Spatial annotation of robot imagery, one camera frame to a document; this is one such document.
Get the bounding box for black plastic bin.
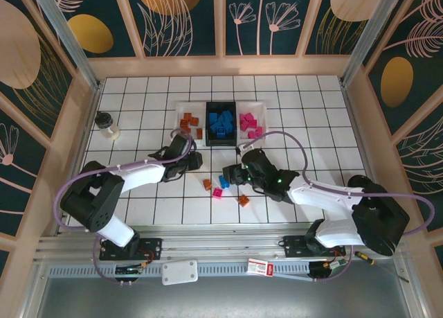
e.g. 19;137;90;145
205;101;239;148

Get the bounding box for white opaque plastic bin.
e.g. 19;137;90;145
174;101;208;142

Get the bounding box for translucent white plastic bin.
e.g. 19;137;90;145
236;100;269;141

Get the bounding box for small clear jar black lid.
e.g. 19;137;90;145
95;112;121;141

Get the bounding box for red and white tag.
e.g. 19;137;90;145
247;258;274;276

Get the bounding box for white rectangular plastic plate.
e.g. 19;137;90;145
161;259;199;286

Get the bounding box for black circuit board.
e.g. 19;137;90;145
309;261;347;281
115;264;145;276

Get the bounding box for black yellow screwdriver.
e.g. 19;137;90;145
352;251;411;283

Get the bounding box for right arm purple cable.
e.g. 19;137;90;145
237;130;435;283

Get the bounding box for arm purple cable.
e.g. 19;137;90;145
55;129;197;284
237;130;435;283

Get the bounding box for aluminium mounting rail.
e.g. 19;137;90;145
34;222;413;263

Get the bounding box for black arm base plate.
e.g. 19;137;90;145
99;238;163;262
283;234;346;258

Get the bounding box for grey slotted cable duct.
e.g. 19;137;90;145
48;262;312;277

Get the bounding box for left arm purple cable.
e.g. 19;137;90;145
55;129;197;284

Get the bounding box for aluminium frame post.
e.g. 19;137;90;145
29;0;102;90
340;0;399;87

